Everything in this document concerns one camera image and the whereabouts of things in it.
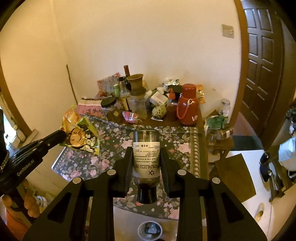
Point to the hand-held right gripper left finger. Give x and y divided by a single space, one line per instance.
124 176

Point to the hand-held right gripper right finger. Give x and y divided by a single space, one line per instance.
170 178

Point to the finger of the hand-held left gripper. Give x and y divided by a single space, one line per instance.
34 155
55 136

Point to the yellow-green cartoon snack packet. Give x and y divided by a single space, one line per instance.
85 139

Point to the dark bottle with white label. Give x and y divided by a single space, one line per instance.
146 150

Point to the white plastic bucket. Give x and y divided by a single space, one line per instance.
141 229

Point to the person's left hand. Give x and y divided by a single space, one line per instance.
31 201

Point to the orange snack packet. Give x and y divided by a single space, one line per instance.
70 117

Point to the dark floral tablecloth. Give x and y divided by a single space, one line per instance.
185 150

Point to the white plastic bottle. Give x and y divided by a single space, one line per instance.
42 201

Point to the pink patterned box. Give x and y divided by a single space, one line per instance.
89 109

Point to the wooden side stool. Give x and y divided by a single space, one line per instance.
219 148

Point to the red snack packet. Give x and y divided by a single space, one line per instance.
129 116

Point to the black-lid glass jar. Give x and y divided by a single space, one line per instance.
109 110

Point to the low wooden stool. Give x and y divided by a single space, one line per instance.
234 177

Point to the green custard apple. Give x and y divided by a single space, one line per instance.
159 112

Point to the red-cap sauce bottle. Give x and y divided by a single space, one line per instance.
171 109

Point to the tall clear glass jar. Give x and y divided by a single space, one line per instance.
138 107

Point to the red thermos flask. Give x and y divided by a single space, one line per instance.
187 109

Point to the green plastic bag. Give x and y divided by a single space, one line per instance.
215 122

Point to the small brown jar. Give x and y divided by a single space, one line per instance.
226 132

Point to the yellow-label bottle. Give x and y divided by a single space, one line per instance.
124 102

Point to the pink floral box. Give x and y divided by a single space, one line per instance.
107 82

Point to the green-lid bottle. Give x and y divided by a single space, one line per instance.
116 90

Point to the white box with green label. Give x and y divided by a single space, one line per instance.
158 98

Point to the dark door mat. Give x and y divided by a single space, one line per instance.
247 142

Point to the white-lid clear jar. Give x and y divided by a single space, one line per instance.
224 109

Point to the brown ceramic vase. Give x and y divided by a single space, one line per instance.
136 84

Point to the dark wine bottle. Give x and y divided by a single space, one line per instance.
126 74

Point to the silver foil wrapper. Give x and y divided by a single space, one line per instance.
171 82

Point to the dark blue shoe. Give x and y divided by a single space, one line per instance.
264 157
266 173

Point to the white plastic bag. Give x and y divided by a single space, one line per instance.
288 155

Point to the brown panelled door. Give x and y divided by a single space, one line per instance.
261 69

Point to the brown wooden window frame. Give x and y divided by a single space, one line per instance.
13 99

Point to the brown wooden door frame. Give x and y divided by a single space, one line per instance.
241 69

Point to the wall light switch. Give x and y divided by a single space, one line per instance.
228 30

